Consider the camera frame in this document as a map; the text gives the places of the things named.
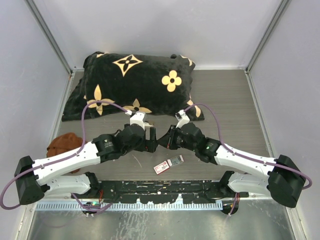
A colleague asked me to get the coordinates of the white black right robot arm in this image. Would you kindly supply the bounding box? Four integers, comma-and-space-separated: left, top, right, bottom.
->
157, 123, 306, 208

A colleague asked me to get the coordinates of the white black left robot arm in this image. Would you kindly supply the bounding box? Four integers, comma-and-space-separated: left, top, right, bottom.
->
14, 124, 158, 205

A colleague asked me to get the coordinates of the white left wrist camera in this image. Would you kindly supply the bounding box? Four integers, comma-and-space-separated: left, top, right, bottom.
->
129, 111, 146, 130

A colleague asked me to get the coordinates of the red white staple box sleeve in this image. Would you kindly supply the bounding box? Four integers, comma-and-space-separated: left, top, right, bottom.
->
153, 161, 170, 175

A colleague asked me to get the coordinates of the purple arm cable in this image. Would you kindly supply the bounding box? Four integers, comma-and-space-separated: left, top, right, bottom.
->
183, 103, 313, 190
0, 101, 132, 210

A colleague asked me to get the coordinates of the black floral pattern pillow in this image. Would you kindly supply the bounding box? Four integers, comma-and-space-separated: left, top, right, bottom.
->
62, 51, 205, 122

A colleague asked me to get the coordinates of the staple box tray with staples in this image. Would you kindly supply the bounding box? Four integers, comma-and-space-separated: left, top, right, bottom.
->
167, 155, 184, 167

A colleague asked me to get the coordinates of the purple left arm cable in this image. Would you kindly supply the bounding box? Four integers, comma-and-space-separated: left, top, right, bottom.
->
0, 101, 132, 210

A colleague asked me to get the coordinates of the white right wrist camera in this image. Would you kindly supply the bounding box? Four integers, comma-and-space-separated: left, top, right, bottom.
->
175, 109, 190, 129

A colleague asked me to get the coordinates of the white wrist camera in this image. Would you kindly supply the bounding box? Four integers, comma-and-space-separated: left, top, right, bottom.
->
129, 111, 146, 130
175, 109, 190, 129

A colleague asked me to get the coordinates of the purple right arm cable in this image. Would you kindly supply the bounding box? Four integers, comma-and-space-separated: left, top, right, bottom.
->
183, 103, 313, 190

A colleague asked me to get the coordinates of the white slotted cable duct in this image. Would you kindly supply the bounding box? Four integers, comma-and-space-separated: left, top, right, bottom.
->
35, 200, 223, 212

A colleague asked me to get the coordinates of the brown crumpled cloth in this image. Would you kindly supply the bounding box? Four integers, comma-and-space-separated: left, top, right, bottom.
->
46, 132, 83, 158

